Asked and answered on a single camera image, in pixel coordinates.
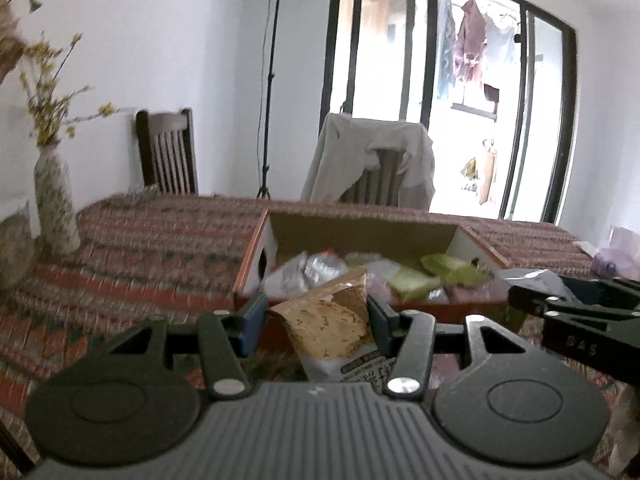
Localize brown cracker snack packet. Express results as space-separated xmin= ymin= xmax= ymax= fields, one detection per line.
xmin=271 ymin=269 xmax=395 ymax=392

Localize green snack packet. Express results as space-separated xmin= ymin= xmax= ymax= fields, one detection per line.
xmin=421 ymin=254 xmax=494 ymax=288

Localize white plastic bag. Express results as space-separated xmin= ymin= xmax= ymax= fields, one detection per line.
xmin=573 ymin=226 xmax=639 ymax=281

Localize orange cardboard snack box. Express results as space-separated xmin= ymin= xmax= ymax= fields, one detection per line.
xmin=232 ymin=208 xmax=508 ymax=308

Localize patterned red tablecloth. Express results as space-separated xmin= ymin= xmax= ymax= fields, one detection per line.
xmin=1 ymin=193 xmax=639 ymax=479

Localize chair draped with jacket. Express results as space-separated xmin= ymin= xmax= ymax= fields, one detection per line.
xmin=340 ymin=150 xmax=404 ymax=207

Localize beige jacket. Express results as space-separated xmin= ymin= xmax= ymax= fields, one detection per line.
xmin=300 ymin=113 xmax=435 ymax=210

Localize dark wooden chair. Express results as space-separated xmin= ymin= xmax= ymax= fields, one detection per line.
xmin=134 ymin=108 xmax=198 ymax=195

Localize patterned ceramic vase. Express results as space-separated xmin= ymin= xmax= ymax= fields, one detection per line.
xmin=34 ymin=143 xmax=80 ymax=256

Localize blue hanging garment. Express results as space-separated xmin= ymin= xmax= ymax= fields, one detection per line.
xmin=436 ymin=0 xmax=457 ymax=100

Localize black framed glass door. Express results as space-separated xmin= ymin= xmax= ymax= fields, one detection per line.
xmin=321 ymin=0 xmax=577 ymax=223

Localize yellow flower branches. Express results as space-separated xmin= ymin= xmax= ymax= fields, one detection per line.
xmin=20 ymin=32 xmax=122 ymax=148

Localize maroon hanging shirt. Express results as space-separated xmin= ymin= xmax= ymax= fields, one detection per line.
xmin=454 ymin=0 xmax=487 ymax=81

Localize ring light on tripod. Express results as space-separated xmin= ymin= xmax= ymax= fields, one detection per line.
xmin=256 ymin=0 xmax=281 ymax=200

